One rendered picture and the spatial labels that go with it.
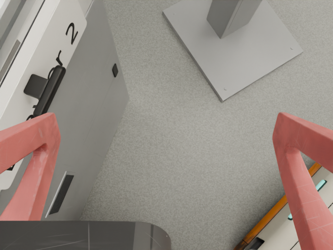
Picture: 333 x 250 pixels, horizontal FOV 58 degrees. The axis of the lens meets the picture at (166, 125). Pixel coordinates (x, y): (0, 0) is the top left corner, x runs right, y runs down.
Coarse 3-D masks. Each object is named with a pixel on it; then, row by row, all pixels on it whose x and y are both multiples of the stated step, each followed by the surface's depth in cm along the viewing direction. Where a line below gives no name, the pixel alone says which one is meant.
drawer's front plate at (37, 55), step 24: (48, 0) 39; (72, 0) 42; (48, 24) 38; (24, 48) 37; (48, 48) 40; (72, 48) 48; (24, 72) 37; (48, 72) 43; (0, 96) 36; (24, 96) 39; (0, 120) 36; (24, 120) 41
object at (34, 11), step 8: (40, 0) 38; (80, 0) 49; (88, 0) 52; (32, 8) 37; (40, 8) 38; (32, 16) 38; (24, 24) 37; (32, 24) 38; (24, 32) 37; (16, 40) 36; (24, 40) 38
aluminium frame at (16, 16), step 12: (0, 0) 32; (12, 0) 32; (24, 0) 35; (0, 12) 32; (12, 12) 33; (24, 12) 35; (0, 24) 32; (12, 24) 34; (0, 36) 33; (12, 36) 35; (0, 48) 34; (0, 60) 34
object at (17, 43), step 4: (16, 44) 36; (12, 48) 36; (16, 48) 37; (12, 52) 36; (8, 56) 36; (12, 56) 36; (8, 60) 36; (4, 64) 36; (8, 64) 36; (4, 68) 36; (0, 72) 35; (4, 72) 36; (0, 76) 36; (0, 80) 36
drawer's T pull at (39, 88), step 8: (56, 72) 39; (64, 72) 40; (32, 80) 38; (40, 80) 38; (48, 80) 39; (56, 80) 38; (32, 88) 38; (40, 88) 38; (48, 88) 38; (56, 88) 39; (32, 96) 38; (40, 96) 38; (48, 96) 38; (40, 104) 38; (48, 104) 38; (40, 112) 38
